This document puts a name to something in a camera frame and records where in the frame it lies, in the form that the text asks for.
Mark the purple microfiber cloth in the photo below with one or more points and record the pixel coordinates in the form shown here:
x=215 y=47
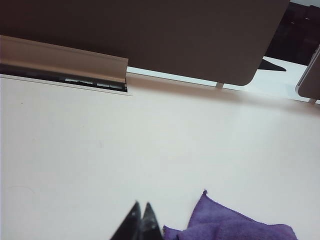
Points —
x=225 y=225

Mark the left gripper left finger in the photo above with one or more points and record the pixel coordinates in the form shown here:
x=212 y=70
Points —
x=130 y=225

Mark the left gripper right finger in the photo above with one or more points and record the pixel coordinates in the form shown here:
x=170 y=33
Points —
x=150 y=225

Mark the narrow brown desk divider panel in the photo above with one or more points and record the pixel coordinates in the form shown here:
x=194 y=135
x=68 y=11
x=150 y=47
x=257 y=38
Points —
x=312 y=80

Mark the wide brown desk divider panel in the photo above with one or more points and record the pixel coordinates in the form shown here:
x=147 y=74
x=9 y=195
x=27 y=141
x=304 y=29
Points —
x=150 y=32

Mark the white divider support foot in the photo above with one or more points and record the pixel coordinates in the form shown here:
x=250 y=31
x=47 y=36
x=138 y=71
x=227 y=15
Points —
x=312 y=100
x=219 y=85

